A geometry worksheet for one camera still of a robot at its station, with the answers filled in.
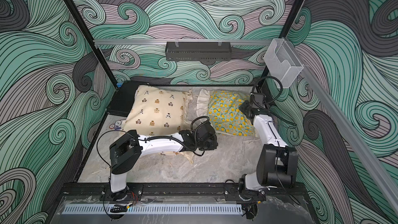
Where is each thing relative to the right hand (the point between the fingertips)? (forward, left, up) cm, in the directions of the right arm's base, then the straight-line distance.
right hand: (243, 106), depth 89 cm
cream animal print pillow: (-1, +50, -2) cm, 50 cm away
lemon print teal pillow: (-4, +9, -7) cm, 12 cm away
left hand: (-21, +15, -5) cm, 26 cm away
